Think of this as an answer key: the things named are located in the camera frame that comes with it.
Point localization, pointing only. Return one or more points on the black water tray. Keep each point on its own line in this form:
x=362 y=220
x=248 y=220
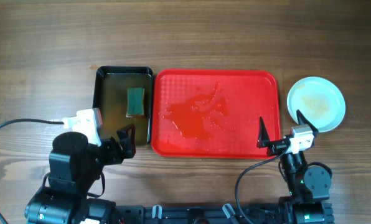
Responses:
x=110 y=96

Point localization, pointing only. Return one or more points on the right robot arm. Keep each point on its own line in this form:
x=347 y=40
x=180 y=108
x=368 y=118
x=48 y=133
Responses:
x=308 y=183

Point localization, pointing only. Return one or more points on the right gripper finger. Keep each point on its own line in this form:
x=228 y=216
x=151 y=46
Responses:
x=302 y=120
x=263 y=137

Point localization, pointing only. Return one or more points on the white plate front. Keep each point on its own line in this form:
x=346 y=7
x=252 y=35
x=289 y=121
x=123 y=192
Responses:
x=319 y=100

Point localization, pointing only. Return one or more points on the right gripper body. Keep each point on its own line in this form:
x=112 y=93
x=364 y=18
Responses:
x=277 y=147

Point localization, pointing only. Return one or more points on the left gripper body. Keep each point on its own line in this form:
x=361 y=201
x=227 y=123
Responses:
x=109 y=153

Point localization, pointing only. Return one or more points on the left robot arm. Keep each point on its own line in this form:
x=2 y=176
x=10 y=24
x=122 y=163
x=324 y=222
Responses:
x=75 y=164

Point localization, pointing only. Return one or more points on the red plastic tray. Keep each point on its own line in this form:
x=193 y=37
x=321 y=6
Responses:
x=213 y=113

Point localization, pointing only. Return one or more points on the green sponge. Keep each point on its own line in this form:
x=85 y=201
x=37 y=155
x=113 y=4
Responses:
x=135 y=102

